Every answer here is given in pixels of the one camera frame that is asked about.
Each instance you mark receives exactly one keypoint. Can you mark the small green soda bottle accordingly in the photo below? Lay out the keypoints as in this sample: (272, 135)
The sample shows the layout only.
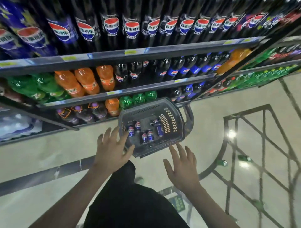
(125, 102)
(138, 99)
(151, 95)

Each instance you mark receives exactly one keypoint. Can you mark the cluster of blue soda cans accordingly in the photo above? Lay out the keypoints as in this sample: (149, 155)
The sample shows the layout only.
(150, 135)

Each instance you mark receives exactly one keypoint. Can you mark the dark red soda bottle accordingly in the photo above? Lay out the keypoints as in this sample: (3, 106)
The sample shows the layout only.
(8, 92)

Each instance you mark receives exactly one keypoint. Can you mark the person's right thumb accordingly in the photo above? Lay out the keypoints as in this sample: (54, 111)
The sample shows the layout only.
(168, 167)

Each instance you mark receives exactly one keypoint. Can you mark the dark metal shelving unit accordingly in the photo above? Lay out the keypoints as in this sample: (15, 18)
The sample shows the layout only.
(112, 55)

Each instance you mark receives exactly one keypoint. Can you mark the large blue soda bottle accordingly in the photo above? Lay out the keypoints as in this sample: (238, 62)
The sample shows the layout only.
(29, 35)
(6, 42)

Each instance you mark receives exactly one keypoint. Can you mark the cluster of green soda bottles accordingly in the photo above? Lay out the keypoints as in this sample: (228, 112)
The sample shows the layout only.
(42, 85)

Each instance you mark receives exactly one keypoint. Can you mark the group of blue label bottles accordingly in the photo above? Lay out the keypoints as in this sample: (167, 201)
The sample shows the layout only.
(188, 90)

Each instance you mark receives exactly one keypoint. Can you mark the row of small cola bottles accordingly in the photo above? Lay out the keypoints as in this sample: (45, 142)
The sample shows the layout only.
(174, 68)

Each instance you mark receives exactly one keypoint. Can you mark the person's left hand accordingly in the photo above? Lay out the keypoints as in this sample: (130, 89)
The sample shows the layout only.
(110, 152)

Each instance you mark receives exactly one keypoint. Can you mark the grey plastic shopping basket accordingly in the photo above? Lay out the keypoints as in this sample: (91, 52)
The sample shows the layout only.
(175, 136)

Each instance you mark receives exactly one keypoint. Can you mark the row of large cola bottles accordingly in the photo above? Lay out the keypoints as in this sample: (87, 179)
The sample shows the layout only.
(110, 25)

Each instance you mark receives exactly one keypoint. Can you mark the rows of green bottles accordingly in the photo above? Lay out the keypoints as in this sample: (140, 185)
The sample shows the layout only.
(265, 75)

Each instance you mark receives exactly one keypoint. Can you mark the purple label dark bottle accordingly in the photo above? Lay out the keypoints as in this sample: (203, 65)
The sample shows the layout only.
(65, 116)
(97, 110)
(82, 113)

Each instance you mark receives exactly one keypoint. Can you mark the person's left thumb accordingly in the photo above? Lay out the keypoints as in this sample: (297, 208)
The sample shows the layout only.
(129, 151)

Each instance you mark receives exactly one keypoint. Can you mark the side metal shelving unit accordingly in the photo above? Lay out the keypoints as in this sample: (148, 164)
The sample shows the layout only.
(270, 68)

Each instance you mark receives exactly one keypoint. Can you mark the packs of clear water bottles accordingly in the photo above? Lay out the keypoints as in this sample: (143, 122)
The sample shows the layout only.
(16, 125)

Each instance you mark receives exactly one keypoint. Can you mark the person's left little finger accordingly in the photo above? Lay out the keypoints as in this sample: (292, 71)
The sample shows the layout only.
(100, 140)

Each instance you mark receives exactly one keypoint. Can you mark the person's right hand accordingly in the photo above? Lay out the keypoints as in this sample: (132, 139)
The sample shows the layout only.
(184, 171)

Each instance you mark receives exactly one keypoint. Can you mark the green soda can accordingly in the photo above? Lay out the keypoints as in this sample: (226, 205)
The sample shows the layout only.
(245, 158)
(222, 162)

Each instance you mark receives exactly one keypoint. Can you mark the person's left middle finger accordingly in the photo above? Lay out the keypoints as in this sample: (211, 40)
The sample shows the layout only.
(115, 134)

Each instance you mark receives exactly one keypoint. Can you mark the person's left forearm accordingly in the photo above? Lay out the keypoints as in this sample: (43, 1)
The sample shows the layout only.
(75, 199)

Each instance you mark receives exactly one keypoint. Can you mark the small orange soda bottle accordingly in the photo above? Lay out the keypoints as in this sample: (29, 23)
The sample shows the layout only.
(112, 107)

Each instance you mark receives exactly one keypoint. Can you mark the large orange soda bottle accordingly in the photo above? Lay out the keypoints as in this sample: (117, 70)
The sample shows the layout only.
(232, 58)

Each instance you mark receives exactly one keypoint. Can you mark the person's right forearm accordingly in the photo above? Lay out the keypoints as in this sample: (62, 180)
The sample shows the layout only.
(211, 206)

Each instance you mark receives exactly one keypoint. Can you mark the person's right middle finger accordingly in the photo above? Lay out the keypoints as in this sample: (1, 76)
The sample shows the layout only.
(181, 151)

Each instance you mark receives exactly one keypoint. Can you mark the person's black clothing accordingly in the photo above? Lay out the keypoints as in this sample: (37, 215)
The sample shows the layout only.
(131, 202)

